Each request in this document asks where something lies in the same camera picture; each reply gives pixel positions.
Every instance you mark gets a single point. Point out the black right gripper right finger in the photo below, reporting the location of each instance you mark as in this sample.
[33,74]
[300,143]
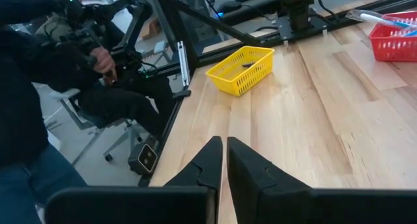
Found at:
[309,207]

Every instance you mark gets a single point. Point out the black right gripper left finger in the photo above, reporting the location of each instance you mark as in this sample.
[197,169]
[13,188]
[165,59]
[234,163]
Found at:
[130,204]

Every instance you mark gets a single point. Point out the toothbrush with green bristles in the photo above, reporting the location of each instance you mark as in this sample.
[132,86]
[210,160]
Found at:
[374,17]

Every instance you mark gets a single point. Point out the chunky blue white toothbrush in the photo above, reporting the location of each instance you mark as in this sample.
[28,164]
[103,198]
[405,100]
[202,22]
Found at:
[411,33]

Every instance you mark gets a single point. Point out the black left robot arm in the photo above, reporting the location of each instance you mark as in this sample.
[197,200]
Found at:
[298,9]

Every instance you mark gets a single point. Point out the grey office chair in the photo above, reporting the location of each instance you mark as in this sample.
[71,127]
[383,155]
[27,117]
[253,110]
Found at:
[94,139]

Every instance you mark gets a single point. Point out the person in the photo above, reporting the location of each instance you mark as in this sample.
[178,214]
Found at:
[19,87]
[130,103]

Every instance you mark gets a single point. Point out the yellow plastic basket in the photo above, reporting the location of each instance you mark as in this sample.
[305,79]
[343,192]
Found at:
[234,80]

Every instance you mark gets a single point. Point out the silver aluminium bar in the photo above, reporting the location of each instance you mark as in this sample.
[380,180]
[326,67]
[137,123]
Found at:
[184,64]

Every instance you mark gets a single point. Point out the cardboard box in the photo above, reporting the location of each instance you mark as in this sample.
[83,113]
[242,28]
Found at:
[151,28]

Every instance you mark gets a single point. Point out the red plastic basket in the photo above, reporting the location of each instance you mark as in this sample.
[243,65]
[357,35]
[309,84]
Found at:
[391,48]

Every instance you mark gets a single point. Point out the black glowing computer mouse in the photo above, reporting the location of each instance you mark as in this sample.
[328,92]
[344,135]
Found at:
[229,7]

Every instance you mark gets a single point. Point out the black table-level camera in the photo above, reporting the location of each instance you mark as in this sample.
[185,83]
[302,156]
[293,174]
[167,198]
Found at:
[143,159]

